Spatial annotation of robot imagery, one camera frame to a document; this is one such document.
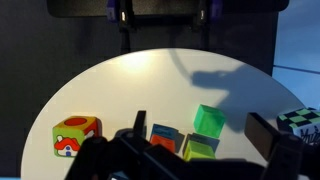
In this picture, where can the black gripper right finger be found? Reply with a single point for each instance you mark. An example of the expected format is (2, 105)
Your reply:
(266, 136)

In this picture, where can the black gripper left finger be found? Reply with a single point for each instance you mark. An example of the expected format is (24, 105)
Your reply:
(140, 125)

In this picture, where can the blue block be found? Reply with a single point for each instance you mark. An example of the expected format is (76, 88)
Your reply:
(165, 130)

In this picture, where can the orange block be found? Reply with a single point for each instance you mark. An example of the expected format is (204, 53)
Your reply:
(163, 143)

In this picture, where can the yellow green block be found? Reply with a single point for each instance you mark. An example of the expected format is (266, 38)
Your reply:
(206, 139)

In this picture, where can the colourful soft picture cube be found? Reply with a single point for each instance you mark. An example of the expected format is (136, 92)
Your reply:
(75, 135)

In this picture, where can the black base platform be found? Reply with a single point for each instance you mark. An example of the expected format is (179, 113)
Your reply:
(166, 6)

